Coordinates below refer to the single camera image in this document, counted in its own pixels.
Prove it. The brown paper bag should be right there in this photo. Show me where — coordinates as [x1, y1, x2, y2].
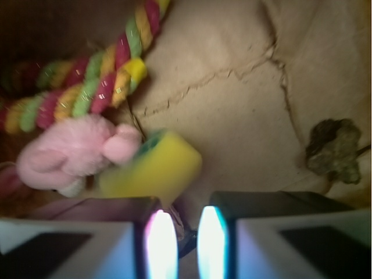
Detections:
[0, 0, 372, 221]

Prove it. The green and yellow sponge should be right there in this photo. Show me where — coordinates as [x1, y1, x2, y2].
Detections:
[98, 130, 202, 208]

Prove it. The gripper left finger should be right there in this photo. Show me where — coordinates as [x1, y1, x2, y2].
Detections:
[1, 197, 178, 278]

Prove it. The brown rock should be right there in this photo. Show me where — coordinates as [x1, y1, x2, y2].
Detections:
[306, 119, 362, 184]

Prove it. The pink plush toy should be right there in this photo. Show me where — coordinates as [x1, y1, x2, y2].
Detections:
[16, 114, 142, 198]

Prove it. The multicolour rope toy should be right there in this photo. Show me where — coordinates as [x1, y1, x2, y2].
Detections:
[1, 1, 170, 134]

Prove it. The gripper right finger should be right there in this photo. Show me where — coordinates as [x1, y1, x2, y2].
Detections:
[197, 191, 371, 278]

